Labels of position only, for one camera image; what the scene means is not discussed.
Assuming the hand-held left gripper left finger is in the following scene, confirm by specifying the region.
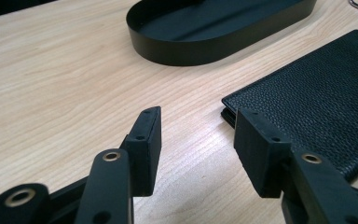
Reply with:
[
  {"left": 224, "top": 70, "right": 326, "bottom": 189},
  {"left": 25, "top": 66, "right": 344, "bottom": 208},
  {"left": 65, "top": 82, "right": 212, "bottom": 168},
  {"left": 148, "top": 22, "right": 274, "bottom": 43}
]
[{"left": 119, "top": 105, "right": 163, "bottom": 198}]

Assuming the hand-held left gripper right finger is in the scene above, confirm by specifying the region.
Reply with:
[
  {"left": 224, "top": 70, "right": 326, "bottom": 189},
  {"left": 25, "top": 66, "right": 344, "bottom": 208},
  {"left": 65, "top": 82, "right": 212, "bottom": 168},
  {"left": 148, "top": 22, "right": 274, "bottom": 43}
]
[{"left": 233, "top": 107, "right": 293, "bottom": 199}]

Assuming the black key rack with oval tray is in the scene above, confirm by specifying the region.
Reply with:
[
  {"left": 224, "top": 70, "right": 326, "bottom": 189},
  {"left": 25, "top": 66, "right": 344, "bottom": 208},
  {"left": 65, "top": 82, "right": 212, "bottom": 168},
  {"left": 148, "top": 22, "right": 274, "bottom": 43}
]
[{"left": 126, "top": 0, "right": 319, "bottom": 67}]

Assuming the black leather wallet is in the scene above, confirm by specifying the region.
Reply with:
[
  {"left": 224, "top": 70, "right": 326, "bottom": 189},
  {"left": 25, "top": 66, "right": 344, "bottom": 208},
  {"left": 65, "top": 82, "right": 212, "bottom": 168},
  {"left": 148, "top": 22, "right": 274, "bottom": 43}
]
[{"left": 220, "top": 29, "right": 358, "bottom": 183}]

